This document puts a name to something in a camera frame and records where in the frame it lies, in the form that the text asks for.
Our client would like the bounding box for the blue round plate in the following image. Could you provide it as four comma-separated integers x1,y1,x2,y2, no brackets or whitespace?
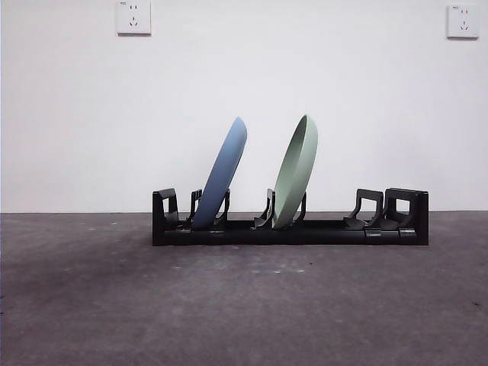
191,116,248,230

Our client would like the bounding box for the green round plate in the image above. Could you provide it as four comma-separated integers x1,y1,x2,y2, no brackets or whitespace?
271,114,319,230

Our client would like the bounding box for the black plate rack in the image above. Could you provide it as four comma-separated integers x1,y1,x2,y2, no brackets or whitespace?
152,187,430,246

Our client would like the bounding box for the white wall socket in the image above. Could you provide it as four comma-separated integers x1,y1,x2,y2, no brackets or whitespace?
446,4,481,40
116,0,153,37

